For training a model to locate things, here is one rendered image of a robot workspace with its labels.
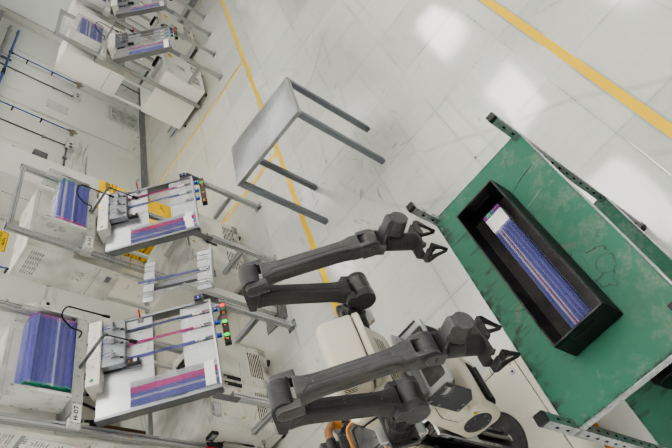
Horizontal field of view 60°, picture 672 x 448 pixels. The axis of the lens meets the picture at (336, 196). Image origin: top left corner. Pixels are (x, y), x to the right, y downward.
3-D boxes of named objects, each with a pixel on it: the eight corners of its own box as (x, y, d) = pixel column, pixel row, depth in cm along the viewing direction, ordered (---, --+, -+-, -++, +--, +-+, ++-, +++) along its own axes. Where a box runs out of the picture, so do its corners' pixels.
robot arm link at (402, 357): (270, 387, 148) (279, 426, 139) (265, 374, 144) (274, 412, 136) (428, 336, 154) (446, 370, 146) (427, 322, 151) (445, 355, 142)
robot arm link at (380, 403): (258, 408, 151) (265, 443, 143) (266, 373, 144) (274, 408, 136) (412, 392, 167) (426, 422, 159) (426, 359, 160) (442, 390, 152)
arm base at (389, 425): (377, 414, 170) (392, 452, 161) (379, 397, 165) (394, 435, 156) (404, 407, 172) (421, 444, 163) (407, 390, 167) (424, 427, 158)
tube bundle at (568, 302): (488, 222, 197) (482, 218, 196) (503, 207, 195) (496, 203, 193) (580, 334, 158) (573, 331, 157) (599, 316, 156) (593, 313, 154)
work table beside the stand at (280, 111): (385, 161, 417) (297, 110, 373) (325, 225, 445) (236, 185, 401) (369, 126, 450) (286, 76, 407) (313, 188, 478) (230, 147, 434)
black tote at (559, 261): (476, 228, 202) (455, 217, 196) (510, 191, 197) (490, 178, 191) (576, 357, 158) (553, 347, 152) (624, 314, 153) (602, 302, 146)
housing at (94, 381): (109, 333, 378) (102, 319, 370) (106, 398, 341) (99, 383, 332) (96, 337, 377) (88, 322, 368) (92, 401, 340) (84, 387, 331)
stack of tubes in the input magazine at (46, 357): (77, 321, 363) (32, 310, 348) (71, 390, 324) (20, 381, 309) (68, 334, 367) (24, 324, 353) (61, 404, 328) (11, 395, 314)
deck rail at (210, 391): (224, 389, 339) (222, 383, 335) (225, 392, 337) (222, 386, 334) (98, 424, 327) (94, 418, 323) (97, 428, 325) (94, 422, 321)
